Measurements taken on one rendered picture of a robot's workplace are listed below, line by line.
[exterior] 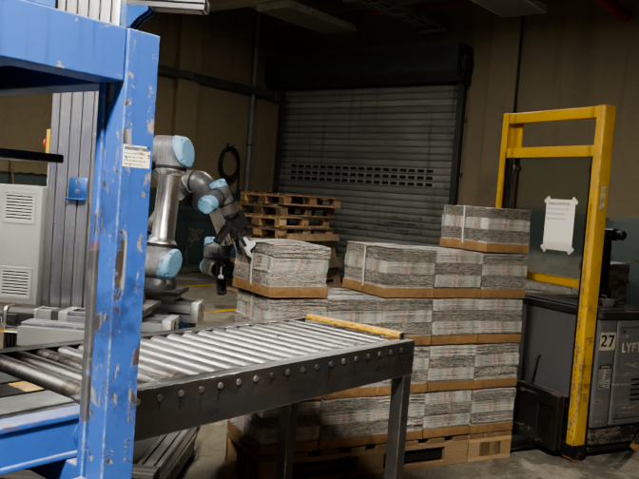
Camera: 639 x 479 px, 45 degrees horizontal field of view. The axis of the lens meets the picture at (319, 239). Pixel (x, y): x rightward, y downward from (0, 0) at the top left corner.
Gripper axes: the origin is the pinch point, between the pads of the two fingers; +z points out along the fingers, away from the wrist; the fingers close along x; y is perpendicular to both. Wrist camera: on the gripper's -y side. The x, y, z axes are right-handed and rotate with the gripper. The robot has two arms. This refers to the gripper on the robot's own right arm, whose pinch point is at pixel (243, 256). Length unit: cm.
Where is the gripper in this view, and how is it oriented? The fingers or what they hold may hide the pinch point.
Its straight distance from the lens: 339.2
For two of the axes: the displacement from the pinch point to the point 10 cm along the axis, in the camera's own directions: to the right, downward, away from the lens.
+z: 3.6, 8.9, 2.9
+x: -4.9, -0.9, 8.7
